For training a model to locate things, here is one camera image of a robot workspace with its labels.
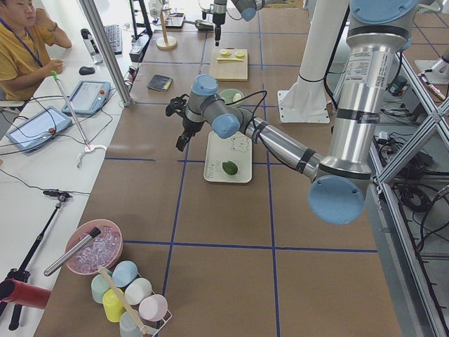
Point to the green avocado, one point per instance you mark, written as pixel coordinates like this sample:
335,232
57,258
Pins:
230,168

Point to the metal muddler tool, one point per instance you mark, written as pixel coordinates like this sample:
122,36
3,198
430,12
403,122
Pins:
71,252

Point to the wine glass rack tray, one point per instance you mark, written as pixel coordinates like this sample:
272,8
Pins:
174,20

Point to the black keyboard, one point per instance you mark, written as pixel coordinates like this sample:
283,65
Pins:
114,37

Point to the far teach pendant tablet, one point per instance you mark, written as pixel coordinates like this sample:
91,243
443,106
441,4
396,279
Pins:
89,96

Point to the black tripod stick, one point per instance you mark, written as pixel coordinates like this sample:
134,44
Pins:
21,274

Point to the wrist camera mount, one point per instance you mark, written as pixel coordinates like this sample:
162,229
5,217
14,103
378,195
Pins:
177,106

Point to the rack of pastel cups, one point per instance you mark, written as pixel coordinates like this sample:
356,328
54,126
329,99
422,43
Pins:
129,300

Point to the near teach pendant tablet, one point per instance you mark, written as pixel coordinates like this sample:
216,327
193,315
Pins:
39,129

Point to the teach pendant tablet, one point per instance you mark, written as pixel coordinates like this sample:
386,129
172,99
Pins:
89,96
39,129

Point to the wooden cutting board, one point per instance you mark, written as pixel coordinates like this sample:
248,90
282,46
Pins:
228,71

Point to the red bottle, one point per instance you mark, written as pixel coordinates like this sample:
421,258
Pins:
14,291

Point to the wooden mug tree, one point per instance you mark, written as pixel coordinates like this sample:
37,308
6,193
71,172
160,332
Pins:
165,43

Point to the yellow plastic knife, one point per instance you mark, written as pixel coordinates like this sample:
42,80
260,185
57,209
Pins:
229,59

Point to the pink bowl of ice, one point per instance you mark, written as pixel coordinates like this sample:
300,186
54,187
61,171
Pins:
104,250

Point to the metal scoop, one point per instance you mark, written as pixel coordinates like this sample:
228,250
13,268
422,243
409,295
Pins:
201,25

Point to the person in yellow shirt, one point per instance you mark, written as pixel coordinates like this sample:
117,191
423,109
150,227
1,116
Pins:
26,32

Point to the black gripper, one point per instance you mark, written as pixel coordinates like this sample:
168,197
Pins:
190,125
218,18

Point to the light green ceramic bowl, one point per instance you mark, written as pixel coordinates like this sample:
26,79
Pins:
228,94

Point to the lemon slice pair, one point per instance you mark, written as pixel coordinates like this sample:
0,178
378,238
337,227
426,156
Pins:
225,52

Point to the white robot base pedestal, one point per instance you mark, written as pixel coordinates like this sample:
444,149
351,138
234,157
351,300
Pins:
305,101

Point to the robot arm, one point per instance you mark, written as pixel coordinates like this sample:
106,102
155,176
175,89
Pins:
246,8
375,31

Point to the white bear serving tray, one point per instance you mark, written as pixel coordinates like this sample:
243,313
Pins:
237,148

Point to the aluminium frame post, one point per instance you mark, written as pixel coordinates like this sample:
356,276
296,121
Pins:
94,20

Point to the black computer mouse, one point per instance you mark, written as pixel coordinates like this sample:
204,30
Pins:
85,70

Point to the grey folded cloth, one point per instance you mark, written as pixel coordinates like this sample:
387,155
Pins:
160,83

